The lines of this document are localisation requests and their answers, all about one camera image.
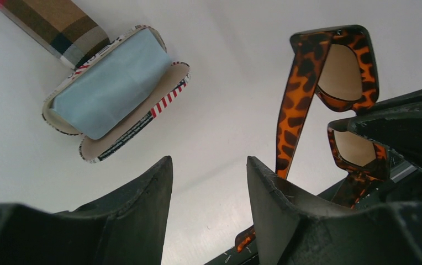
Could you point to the flag print glasses case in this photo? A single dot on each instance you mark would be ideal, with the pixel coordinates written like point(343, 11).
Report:
point(172, 83)

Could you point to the brown striped glasses case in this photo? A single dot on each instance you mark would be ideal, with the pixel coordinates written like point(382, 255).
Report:
point(61, 27)

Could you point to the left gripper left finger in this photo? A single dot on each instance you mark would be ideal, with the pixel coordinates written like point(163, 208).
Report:
point(125, 226)

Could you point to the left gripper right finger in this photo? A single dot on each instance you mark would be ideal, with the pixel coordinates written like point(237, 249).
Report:
point(342, 234)

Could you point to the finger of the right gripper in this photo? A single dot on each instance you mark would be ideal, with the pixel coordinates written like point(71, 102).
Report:
point(413, 97)
point(398, 128)

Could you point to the brown tortoise sunglasses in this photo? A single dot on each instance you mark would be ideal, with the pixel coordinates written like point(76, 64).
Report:
point(337, 65)

